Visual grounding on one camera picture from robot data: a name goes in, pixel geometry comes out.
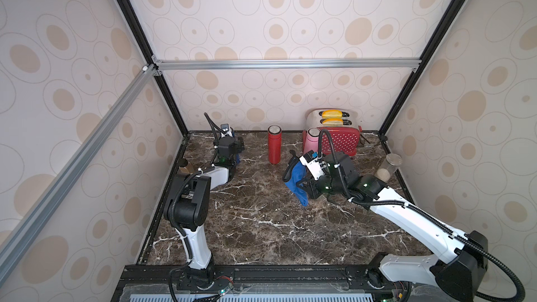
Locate blue thermos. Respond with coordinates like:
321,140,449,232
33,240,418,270
234,136,244,164

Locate blue cleaning cloth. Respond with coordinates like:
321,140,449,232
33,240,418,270
289,160,310,208

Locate red thermos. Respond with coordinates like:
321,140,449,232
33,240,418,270
267,124,282,164

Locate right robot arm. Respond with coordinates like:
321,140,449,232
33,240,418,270
298,151,526,301

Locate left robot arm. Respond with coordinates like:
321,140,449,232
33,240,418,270
163,131,244,271

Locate pink thermos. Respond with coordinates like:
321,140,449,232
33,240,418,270
303,127,320,155

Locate glass jar with powder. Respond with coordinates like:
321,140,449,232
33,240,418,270
374,153,403,183

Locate small brown bottle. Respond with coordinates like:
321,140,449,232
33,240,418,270
178,158,196,174

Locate red polka dot toaster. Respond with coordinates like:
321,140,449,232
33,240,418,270
303,108,362,156

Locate front yellow toast slice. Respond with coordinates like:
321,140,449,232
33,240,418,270
321,118,345,127

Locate yellow toast slice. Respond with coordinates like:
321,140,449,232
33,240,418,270
320,110,344,118
321,118,345,127

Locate rear yellow toast slice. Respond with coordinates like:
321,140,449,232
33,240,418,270
320,110,344,118

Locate toaster power cable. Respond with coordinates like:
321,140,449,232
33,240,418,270
359,131,389,152

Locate horizontal aluminium frame bar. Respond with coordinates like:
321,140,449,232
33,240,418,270
156,57,422,71

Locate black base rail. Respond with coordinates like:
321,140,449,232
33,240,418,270
110,263,475,302

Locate left black frame post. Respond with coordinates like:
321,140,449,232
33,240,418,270
116,0,189,137

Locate black frame post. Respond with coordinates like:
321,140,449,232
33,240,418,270
378,0,467,142
116,0,189,137

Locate left aluminium frame bar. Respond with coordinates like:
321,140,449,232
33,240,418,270
1,64,157,284

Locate right black frame post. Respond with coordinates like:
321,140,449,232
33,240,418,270
378,0,467,142

